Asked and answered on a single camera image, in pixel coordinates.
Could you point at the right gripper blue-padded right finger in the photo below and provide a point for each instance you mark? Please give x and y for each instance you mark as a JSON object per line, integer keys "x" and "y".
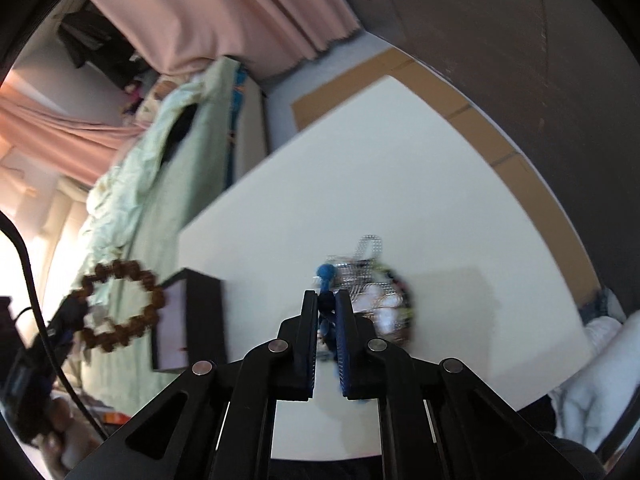
{"x": 353, "y": 331}

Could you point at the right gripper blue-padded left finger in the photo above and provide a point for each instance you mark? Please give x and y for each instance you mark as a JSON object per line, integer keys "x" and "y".
{"x": 296, "y": 382}

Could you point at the person left hand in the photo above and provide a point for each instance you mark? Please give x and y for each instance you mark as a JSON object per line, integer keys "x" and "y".
{"x": 70, "y": 441}

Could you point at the black open gift box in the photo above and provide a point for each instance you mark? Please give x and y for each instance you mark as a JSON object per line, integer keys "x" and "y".
{"x": 191, "y": 325}

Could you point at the white bed mattress base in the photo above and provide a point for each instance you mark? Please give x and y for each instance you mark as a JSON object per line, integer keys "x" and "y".
{"x": 251, "y": 141}

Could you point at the green bed sheet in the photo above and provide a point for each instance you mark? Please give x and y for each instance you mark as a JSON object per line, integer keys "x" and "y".
{"x": 186, "y": 184}

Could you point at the green bed quilt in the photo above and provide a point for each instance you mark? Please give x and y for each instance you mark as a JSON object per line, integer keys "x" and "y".
{"x": 115, "y": 203}

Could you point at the pink curtain left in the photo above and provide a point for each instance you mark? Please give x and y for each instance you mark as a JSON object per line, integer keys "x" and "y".
{"x": 74, "y": 147}

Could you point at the pink curtain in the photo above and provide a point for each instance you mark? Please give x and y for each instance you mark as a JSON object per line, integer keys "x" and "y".
{"x": 74, "y": 147}
{"x": 268, "y": 36}

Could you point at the plush teddy bear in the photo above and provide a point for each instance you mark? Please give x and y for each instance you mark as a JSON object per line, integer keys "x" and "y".
{"x": 150, "y": 105}

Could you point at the pink curtain right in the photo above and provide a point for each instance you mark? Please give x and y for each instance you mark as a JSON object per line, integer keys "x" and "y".
{"x": 268, "y": 36}

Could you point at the hanging dark clothes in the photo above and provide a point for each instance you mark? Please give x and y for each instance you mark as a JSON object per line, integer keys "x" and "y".
{"x": 90, "y": 38}

